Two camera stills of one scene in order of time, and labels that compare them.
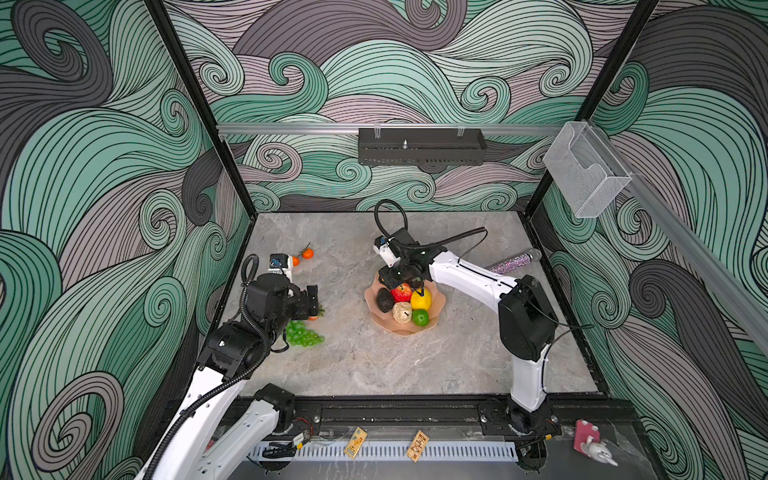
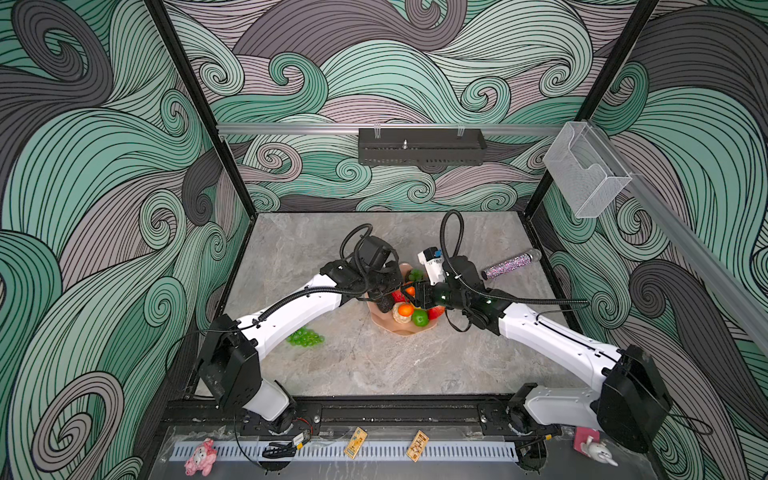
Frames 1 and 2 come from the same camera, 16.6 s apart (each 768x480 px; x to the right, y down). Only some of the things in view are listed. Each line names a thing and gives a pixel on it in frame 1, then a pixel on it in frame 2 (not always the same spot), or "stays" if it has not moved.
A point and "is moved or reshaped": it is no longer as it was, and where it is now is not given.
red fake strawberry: [315, 317] is moved or reshaped
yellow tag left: [356, 443] stays
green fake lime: [420, 317] stays
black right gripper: [387, 278] → [424, 290]
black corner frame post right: [548, 182] stays
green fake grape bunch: [298, 334] stays
